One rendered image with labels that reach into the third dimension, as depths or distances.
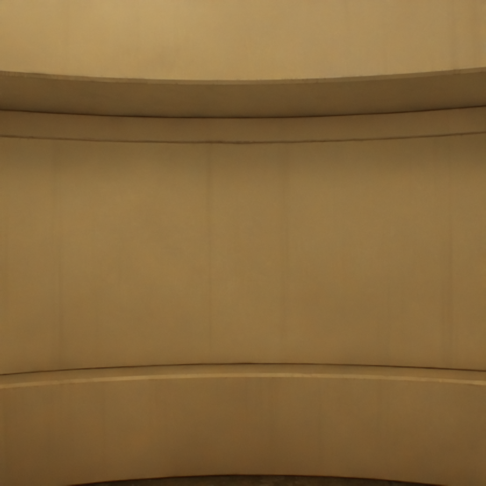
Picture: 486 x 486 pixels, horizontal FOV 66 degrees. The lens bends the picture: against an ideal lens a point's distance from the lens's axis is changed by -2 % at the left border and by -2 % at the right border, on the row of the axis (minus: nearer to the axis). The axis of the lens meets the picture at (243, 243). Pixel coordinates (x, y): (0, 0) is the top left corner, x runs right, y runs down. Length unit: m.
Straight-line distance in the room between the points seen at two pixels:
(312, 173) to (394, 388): 0.25
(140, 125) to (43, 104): 0.10
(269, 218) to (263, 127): 0.11
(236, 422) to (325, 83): 0.36
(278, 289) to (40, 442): 0.30
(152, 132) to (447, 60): 0.31
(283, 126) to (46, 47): 0.26
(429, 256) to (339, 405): 0.19
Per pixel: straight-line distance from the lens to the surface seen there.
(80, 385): 0.46
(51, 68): 0.41
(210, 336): 0.47
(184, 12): 0.42
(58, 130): 0.50
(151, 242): 0.46
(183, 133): 0.48
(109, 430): 0.47
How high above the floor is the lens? 0.26
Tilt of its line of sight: level
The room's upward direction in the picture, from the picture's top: straight up
